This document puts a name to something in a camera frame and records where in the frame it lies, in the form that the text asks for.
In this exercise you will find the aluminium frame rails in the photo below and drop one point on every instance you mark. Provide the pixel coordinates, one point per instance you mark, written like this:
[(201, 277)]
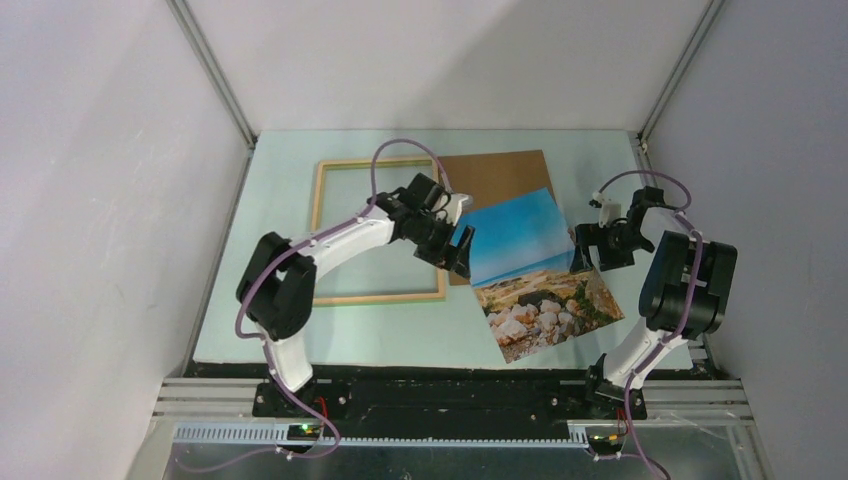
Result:
[(205, 429)]

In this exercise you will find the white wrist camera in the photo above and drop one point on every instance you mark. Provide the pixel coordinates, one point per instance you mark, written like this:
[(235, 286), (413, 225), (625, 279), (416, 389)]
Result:
[(610, 212), (450, 206)]

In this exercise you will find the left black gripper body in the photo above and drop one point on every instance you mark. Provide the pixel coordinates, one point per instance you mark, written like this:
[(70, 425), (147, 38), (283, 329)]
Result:
[(433, 239)]

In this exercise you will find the brown backing board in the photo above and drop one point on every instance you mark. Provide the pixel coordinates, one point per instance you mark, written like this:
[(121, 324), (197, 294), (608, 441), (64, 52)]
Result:
[(497, 179)]

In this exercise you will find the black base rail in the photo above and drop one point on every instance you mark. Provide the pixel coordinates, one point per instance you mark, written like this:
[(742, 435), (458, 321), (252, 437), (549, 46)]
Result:
[(418, 403)]

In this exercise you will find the wooden picture frame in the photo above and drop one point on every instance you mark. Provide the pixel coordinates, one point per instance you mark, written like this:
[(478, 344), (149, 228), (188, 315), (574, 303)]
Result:
[(391, 173)]

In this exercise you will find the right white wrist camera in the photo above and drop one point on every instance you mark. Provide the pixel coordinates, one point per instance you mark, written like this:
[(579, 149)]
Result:
[(610, 212)]

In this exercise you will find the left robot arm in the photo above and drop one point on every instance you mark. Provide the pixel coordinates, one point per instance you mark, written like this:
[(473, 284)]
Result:
[(277, 289)]

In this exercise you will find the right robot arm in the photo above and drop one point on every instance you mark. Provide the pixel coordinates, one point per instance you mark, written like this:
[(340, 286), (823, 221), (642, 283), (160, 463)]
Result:
[(684, 295)]

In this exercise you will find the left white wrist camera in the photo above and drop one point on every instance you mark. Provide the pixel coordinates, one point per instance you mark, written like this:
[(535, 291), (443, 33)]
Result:
[(450, 206)]

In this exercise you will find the seaside landscape photo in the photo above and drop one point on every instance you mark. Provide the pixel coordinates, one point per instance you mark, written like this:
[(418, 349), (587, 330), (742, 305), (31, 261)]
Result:
[(541, 306)]

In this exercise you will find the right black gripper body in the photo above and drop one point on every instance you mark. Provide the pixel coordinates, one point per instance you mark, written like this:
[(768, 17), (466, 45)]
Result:
[(615, 244)]

